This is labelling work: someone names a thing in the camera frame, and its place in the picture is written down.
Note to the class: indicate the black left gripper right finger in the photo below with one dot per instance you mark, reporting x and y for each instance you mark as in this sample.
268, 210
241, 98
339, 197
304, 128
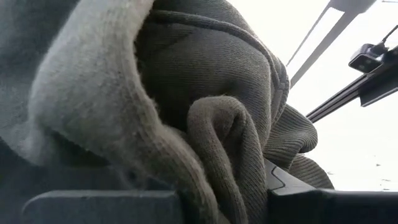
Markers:
326, 208

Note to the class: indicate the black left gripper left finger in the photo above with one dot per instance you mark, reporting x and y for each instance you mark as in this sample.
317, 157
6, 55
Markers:
102, 208

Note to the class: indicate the olive green knit sweatshirt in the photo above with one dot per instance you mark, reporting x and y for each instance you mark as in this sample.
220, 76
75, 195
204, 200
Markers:
202, 77

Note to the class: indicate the black overhead camera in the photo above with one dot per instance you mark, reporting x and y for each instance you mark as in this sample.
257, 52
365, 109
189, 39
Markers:
365, 59

